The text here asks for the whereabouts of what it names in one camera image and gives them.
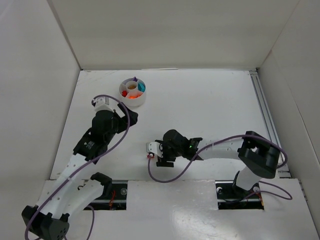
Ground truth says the red rectangular lego brick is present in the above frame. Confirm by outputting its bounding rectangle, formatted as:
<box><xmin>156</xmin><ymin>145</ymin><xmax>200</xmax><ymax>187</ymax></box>
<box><xmin>121</xmin><ymin>90</ymin><xmax>128</xmax><ymax>97</ymax></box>

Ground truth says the orange lego brick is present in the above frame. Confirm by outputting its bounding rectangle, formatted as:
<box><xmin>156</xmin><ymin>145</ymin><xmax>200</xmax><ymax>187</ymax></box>
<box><xmin>126</xmin><ymin>92</ymin><xmax>141</xmax><ymax>99</ymax></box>

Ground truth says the white round divided container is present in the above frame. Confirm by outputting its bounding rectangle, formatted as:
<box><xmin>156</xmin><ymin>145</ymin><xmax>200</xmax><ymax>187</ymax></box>
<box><xmin>118</xmin><ymin>76</ymin><xmax>147</xmax><ymax>107</ymax></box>

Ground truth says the brown lego plate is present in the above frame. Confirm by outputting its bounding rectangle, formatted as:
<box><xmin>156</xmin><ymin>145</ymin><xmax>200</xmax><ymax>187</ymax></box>
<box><xmin>127</xmin><ymin>84</ymin><xmax>137</xmax><ymax>90</ymax></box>

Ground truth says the long teal lego brick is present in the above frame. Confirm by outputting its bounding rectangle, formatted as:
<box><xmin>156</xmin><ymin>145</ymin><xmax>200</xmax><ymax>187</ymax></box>
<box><xmin>137</xmin><ymin>82</ymin><xmax>146</xmax><ymax>93</ymax></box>

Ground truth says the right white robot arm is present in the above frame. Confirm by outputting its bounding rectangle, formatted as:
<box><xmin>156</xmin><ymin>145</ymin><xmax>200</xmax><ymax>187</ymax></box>
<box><xmin>146</xmin><ymin>129</ymin><xmax>284</xmax><ymax>191</ymax></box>

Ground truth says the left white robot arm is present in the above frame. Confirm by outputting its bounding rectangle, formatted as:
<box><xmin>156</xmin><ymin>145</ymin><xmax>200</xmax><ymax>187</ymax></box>
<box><xmin>21</xmin><ymin>102</ymin><xmax>139</xmax><ymax>240</ymax></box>

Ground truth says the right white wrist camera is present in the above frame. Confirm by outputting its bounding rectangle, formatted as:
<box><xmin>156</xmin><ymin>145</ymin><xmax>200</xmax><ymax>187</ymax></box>
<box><xmin>146</xmin><ymin>141</ymin><xmax>163</xmax><ymax>157</ymax></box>

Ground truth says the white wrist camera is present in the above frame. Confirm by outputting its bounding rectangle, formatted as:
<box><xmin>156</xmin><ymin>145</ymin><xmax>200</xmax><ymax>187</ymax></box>
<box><xmin>146</xmin><ymin>141</ymin><xmax>163</xmax><ymax>157</ymax></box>
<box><xmin>91</xmin><ymin>96</ymin><xmax>113</xmax><ymax>113</ymax></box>

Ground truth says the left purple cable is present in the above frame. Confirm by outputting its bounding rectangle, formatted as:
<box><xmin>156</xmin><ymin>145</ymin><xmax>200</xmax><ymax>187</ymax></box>
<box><xmin>23</xmin><ymin>94</ymin><xmax>131</xmax><ymax>240</ymax></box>

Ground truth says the purple cable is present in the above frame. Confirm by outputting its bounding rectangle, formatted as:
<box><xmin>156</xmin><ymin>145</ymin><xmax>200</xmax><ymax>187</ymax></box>
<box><xmin>23</xmin><ymin>94</ymin><xmax>131</xmax><ymax>240</ymax></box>
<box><xmin>147</xmin><ymin>134</ymin><xmax>293</xmax><ymax>201</ymax></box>

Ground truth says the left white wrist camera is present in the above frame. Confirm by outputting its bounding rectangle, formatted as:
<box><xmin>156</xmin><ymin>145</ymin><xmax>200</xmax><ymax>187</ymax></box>
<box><xmin>91</xmin><ymin>96</ymin><xmax>113</xmax><ymax>113</ymax></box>

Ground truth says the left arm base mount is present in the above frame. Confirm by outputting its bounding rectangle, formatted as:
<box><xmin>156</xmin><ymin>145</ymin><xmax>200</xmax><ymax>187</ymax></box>
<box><xmin>89</xmin><ymin>180</ymin><xmax>128</xmax><ymax>211</ymax></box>

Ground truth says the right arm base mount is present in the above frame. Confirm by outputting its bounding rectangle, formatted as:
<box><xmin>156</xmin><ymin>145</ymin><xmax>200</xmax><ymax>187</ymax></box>
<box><xmin>215</xmin><ymin>181</ymin><xmax>264</xmax><ymax>210</ymax></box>

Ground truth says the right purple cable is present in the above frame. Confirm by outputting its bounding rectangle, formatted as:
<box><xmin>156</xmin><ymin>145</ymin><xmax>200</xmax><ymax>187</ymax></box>
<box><xmin>147</xmin><ymin>134</ymin><xmax>293</xmax><ymax>201</ymax></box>

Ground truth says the aluminium rail right side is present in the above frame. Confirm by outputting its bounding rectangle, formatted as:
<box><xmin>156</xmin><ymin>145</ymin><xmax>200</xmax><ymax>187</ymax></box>
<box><xmin>249</xmin><ymin>70</ymin><xmax>292</xmax><ymax>179</ymax></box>

